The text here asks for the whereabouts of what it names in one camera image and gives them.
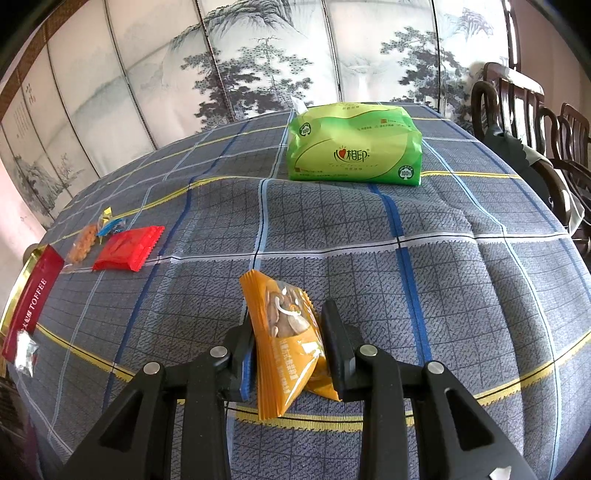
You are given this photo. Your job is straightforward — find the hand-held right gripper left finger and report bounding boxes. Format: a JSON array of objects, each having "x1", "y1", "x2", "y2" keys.
[{"x1": 60, "y1": 307, "x2": 257, "y2": 480}]

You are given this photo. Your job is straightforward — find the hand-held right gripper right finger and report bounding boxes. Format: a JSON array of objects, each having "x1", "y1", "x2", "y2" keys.
[{"x1": 320, "y1": 300, "x2": 539, "y2": 480}]

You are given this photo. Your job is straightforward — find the orange snack packet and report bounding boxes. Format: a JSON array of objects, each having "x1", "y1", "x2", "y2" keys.
[{"x1": 239, "y1": 270, "x2": 340, "y2": 421}]

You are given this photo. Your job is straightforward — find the red snack packet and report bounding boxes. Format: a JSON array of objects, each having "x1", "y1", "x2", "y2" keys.
[{"x1": 92, "y1": 225, "x2": 166, "y2": 273}]

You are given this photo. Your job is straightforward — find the blue candy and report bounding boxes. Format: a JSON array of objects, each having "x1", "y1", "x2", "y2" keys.
[{"x1": 96, "y1": 218, "x2": 127, "y2": 238}]

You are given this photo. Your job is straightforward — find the clear packet of orange snacks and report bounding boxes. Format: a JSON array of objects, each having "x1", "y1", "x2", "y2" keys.
[{"x1": 62, "y1": 224, "x2": 100, "y2": 274}]

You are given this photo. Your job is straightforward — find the small clear dark snack packet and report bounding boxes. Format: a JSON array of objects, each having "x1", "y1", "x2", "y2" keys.
[{"x1": 14, "y1": 330, "x2": 38, "y2": 377}]

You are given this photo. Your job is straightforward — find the red and gold tin box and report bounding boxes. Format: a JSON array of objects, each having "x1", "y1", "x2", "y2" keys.
[{"x1": 0, "y1": 244, "x2": 65, "y2": 370}]

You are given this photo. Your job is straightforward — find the grey plaid tablecloth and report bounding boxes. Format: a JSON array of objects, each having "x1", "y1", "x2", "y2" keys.
[{"x1": 7, "y1": 102, "x2": 591, "y2": 480}]

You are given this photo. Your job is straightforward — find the green tissue pack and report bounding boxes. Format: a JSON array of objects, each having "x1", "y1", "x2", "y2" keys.
[{"x1": 285, "y1": 98, "x2": 423, "y2": 188}]

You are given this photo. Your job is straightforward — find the dark cloth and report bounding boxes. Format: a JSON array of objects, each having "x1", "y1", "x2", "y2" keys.
[{"x1": 487, "y1": 131, "x2": 555, "y2": 185}]

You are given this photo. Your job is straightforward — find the dark wooden chair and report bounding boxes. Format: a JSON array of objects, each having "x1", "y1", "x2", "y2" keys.
[
  {"x1": 540, "y1": 104, "x2": 591, "y2": 259},
  {"x1": 471, "y1": 62, "x2": 573, "y2": 222}
]

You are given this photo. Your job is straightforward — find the painted folding screen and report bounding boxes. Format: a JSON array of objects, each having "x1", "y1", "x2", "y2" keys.
[{"x1": 0, "y1": 0, "x2": 513, "y2": 232}]

